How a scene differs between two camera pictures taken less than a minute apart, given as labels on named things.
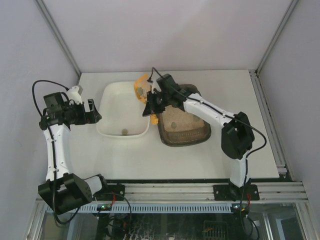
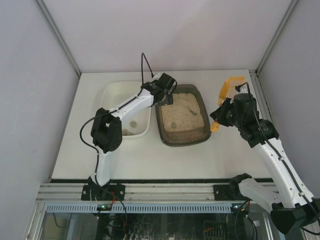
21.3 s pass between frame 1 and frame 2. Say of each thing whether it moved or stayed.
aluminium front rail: stayed
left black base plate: stayed
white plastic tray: stayed
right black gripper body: moved
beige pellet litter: stayed
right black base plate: stayed
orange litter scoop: moved
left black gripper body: moved
